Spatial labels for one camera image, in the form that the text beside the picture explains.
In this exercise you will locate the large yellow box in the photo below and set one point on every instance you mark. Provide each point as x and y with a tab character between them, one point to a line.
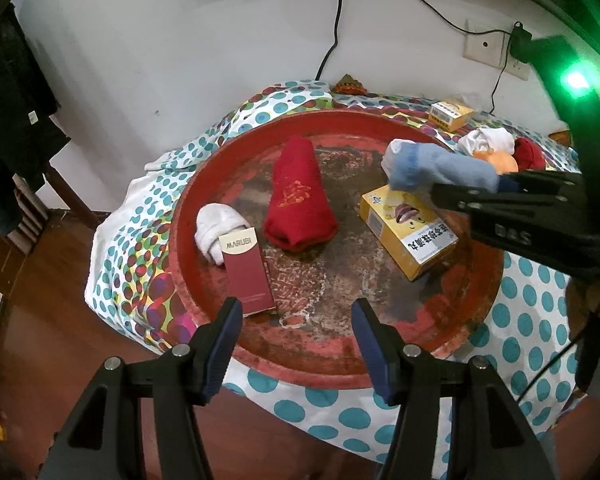
405	235

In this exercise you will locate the loose white sock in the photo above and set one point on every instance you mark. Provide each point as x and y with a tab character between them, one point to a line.
487	139

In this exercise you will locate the white rolled sock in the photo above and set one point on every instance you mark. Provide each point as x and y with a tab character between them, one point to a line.
215	227

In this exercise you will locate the orange sock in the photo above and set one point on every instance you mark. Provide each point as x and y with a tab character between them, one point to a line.
502	162

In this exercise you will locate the red sock with gold print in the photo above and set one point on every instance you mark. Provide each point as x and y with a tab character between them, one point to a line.
300	195

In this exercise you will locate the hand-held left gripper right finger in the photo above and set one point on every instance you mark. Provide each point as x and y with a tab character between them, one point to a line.
375	350

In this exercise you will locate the dark hanging clothing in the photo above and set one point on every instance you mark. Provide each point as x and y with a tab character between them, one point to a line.
15	120

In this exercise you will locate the red packet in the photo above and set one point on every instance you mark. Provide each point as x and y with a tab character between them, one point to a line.
560	137

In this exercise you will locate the person's right hand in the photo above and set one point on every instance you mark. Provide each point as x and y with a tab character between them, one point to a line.
577	300

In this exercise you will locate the small brown ornament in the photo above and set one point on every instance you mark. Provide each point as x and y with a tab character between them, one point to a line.
350	85

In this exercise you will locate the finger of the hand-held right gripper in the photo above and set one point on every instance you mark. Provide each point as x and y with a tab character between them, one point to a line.
540	178
460	196

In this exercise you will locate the wall socket plate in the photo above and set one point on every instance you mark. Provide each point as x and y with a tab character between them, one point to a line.
485	42

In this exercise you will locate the black power adapter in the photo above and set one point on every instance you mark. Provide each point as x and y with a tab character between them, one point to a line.
521	40

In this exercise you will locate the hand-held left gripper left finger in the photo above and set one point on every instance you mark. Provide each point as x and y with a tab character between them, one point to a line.
221	350

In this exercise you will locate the small yellow white box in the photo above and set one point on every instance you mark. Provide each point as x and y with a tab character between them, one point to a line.
449	116

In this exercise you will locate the dark red box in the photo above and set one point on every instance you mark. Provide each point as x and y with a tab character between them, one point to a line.
247	275

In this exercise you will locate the blue grey sock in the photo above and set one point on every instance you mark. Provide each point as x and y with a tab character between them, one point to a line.
445	167

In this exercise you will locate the round red tray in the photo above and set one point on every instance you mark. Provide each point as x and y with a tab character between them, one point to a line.
340	280

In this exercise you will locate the polka dot tablecloth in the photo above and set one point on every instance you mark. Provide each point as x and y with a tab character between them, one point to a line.
145	240

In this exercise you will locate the wooden chair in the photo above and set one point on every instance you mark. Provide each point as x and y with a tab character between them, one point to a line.
35	210

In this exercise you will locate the plain red sock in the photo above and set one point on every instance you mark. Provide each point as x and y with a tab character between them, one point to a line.
530	152

